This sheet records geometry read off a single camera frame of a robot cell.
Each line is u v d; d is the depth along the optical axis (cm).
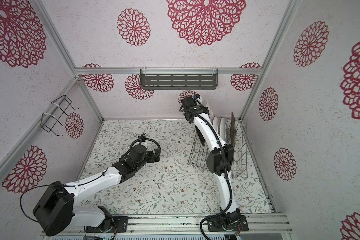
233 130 97
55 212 41
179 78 95
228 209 63
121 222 75
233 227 69
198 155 98
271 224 76
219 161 57
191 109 66
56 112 78
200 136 94
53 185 44
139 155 64
